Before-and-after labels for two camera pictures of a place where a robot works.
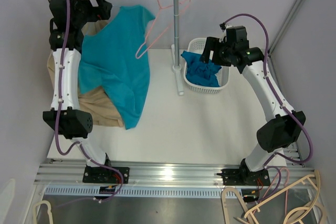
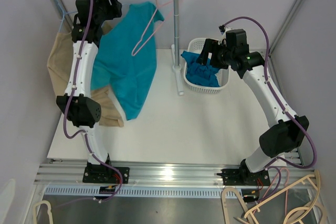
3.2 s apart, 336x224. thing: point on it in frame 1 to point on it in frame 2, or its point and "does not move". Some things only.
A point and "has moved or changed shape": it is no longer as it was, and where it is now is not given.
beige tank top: [98, 104] does not move
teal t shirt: [115, 55] has moved or changed shape
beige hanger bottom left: [49, 211] does not move
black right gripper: [213, 44] does not move
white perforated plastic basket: [198, 45] does not move
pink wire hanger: [169, 24] to [157, 7]
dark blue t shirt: [199, 73] does not move
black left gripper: [101, 12] to [115, 10]
